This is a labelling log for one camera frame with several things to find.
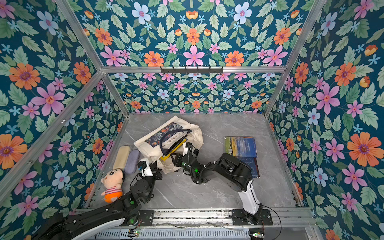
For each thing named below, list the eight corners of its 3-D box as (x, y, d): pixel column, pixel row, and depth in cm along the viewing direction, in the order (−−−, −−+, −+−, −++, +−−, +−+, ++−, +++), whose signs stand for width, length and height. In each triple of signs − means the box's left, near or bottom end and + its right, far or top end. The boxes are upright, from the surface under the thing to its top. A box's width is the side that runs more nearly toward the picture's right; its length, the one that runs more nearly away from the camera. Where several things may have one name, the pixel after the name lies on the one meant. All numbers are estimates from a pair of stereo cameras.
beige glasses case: (114, 170, 92) (111, 167, 89) (122, 149, 102) (120, 145, 99) (126, 170, 92) (123, 167, 89) (133, 149, 102) (131, 145, 99)
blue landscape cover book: (225, 158, 97) (226, 155, 94) (223, 140, 106) (224, 136, 103) (257, 158, 97) (259, 155, 94) (252, 140, 106) (254, 136, 103)
